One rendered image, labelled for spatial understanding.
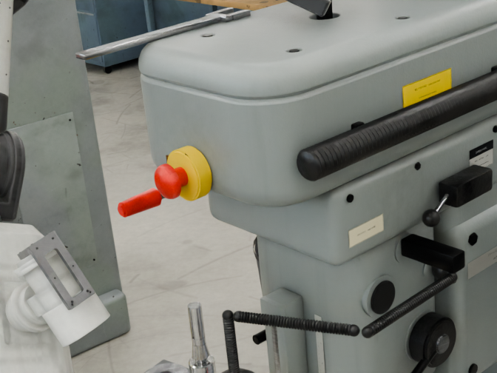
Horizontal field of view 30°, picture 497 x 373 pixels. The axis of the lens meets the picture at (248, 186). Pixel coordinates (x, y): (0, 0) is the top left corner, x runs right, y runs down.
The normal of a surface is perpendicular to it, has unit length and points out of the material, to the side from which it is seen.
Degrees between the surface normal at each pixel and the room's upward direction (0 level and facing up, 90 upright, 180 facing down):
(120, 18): 90
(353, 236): 90
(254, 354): 0
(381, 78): 90
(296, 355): 90
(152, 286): 0
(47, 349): 58
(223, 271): 0
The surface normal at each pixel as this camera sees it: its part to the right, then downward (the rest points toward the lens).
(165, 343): -0.09, -0.92
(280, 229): -0.74, 0.32
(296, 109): 0.42, 0.31
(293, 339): 0.66, 0.22
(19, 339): 0.68, -0.40
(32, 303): -0.49, 0.37
